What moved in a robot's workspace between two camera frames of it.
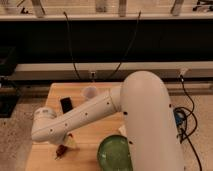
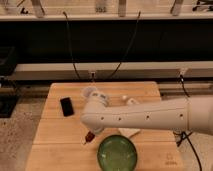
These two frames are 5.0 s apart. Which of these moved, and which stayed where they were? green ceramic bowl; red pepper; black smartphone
Moved: red pepper
Stayed: green ceramic bowl; black smartphone
